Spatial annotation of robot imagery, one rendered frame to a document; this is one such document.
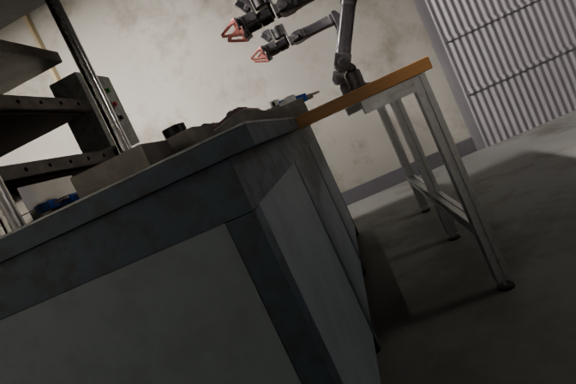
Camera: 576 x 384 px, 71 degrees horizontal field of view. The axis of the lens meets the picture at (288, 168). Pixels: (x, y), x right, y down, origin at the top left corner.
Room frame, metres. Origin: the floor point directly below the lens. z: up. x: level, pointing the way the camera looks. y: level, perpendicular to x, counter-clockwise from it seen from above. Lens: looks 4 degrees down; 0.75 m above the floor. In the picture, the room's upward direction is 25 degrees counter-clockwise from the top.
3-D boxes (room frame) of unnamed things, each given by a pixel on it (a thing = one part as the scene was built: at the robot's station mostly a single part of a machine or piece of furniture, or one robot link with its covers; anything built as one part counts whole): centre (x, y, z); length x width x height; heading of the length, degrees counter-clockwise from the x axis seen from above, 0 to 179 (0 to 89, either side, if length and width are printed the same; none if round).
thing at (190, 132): (1.07, 0.25, 0.83); 0.20 x 0.15 x 0.07; 81
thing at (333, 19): (2.16, -0.45, 1.17); 0.30 x 0.09 x 0.12; 82
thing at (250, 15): (1.60, -0.10, 1.25); 0.07 x 0.06 x 0.11; 172
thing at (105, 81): (2.20, 0.80, 0.73); 0.30 x 0.22 x 1.47; 171
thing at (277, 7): (1.59, -0.20, 1.24); 0.12 x 0.09 x 0.12; 82
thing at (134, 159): (0.88, 0.32, 0.83); 0.17 x 0.13 x 0.06; 81
